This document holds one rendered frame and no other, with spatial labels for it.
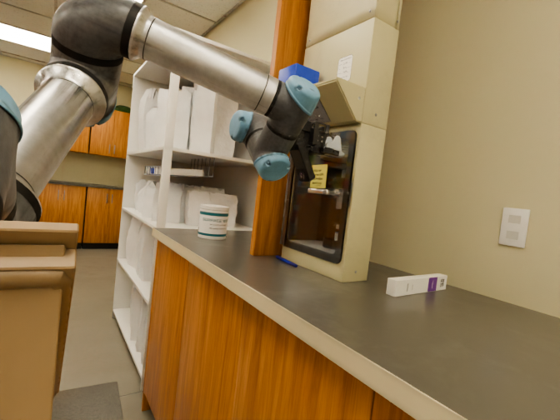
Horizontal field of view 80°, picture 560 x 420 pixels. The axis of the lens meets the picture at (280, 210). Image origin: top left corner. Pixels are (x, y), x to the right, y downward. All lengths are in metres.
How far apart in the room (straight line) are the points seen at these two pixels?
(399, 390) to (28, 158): 0.59
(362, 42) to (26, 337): 1.05
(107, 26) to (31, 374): 0.57
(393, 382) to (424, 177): 0.94
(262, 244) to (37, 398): 1.10
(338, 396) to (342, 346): 0.11
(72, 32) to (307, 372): 0.75
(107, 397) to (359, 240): 0.79
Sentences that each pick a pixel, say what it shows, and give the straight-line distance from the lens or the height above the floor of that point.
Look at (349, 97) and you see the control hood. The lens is 1.00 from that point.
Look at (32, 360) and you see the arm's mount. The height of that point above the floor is 1.09.
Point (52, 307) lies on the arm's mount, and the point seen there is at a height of 1.11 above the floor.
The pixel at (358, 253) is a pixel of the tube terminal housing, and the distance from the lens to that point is 1.06.
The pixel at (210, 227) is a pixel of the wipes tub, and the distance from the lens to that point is 1.52.
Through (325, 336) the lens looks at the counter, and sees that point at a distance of 0.65.
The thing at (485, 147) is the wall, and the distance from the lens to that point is 1.30.
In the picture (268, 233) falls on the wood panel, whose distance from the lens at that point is 1.28.
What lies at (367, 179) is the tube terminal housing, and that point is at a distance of 1.05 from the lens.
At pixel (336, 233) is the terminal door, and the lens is 1.02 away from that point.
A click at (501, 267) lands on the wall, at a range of 1.25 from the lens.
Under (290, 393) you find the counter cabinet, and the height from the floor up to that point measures 0.75.
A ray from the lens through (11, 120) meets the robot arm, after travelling 0.39.
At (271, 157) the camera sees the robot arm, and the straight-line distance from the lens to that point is 0.72.
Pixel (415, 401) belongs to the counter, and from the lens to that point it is 0.56.
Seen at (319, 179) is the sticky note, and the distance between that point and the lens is 1.10.
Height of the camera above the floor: 1.18
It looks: 3 degrees down
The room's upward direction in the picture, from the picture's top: 7 degrees clockwise
